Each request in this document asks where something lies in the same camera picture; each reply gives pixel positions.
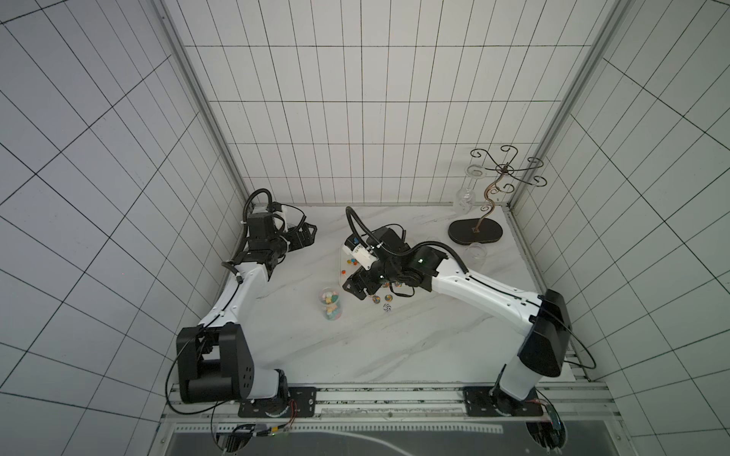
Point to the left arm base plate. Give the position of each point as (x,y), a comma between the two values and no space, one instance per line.
(299,401)

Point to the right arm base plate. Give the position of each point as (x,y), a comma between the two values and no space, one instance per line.
(490,401)

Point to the copper wine glass rack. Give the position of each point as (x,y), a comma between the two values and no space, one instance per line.
(485,230)

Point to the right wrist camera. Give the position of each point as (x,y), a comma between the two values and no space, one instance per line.
(361,253)

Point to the clear lollipop jar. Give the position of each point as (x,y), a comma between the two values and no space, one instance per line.
(476,256)

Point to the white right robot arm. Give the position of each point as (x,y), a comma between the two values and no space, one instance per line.
(385,258)

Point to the jar of pastel candies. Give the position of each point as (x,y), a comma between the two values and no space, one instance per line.
(330,300)

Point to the aluminium mounting rail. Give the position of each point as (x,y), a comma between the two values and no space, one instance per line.
(404,403)

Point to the white plastic tray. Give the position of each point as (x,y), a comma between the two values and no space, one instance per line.
(351,241)

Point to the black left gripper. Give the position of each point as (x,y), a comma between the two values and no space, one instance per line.
(298,242)

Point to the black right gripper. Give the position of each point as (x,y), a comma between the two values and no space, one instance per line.
(365,278)

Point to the pile of swirl candies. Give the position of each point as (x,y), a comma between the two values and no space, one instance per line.
(384,300)

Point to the clear hanging wine glass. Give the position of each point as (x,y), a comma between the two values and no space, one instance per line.
(465,196)

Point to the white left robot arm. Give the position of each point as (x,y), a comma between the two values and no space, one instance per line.
(213,359)

